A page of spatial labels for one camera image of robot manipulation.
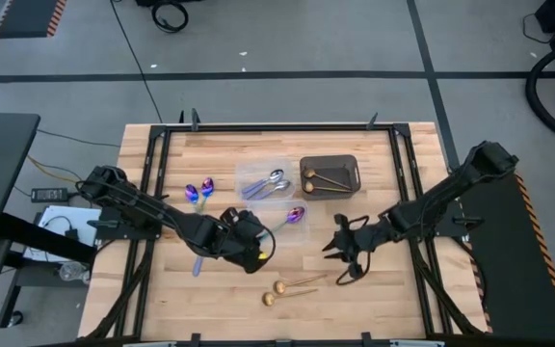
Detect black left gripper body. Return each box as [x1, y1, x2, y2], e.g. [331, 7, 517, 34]
[219, 219, 267, 259]

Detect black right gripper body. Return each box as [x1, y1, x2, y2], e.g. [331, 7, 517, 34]
[344, 216, 397, 266]

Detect gold spoon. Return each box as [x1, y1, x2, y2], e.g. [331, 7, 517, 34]
[304, 168, 355, 191]
[273, 273, 330, 296]
[261, 287, 320, 307]
[304, 181, 352, 195]

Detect dark grey plastic bin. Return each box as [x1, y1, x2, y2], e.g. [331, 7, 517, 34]
[299, 154, 362, 202]

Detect black platform hazard stripes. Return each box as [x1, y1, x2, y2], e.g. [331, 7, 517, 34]
[455, 169, 555, 343]

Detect clear glass jar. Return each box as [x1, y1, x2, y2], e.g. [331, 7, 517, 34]
[57, 262, 91, 285]

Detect white sheet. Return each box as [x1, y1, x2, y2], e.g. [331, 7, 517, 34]
[21, 205, 103, 264]

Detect black power adapter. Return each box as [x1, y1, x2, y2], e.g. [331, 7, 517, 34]
[30, 187, 69, 204]

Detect black mat orange stripes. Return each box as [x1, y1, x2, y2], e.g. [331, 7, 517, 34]
[0, 0, 68, 40]

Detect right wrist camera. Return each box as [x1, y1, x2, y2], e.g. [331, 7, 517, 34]
[333, 213, 356, 231]

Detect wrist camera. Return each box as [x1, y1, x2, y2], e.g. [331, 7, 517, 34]
[333, 213, 356, 231]
[221, 206, 243, 226]

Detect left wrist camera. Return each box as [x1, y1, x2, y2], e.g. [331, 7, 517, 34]
[221, 206, 243, 226]

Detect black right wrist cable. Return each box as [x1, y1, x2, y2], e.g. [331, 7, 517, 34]
[335, 215, 372, 286]

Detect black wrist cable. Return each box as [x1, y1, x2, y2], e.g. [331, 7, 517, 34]
[256, 225, 278, 264]
[335, 215, 372, 286]

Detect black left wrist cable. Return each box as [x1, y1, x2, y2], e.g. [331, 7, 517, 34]
[256, 225, 278, 264]

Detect black aluminium table frame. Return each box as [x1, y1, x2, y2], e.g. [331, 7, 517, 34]
[84, 109, 489, 347]

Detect thin black floor cable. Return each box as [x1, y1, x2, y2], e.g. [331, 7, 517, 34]
[36, 127, 122, 148]

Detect long black floor cable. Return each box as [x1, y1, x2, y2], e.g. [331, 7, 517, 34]
[109, 0, 164, 124]

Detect yellow floor cable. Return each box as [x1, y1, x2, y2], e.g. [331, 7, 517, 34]
[26, 153, 84, 187]

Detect thick black hose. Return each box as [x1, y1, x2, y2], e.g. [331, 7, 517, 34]
[524, 39, 555, 149]

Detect coiled black cable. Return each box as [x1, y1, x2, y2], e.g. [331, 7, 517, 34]
[149, 1, 191, 35]

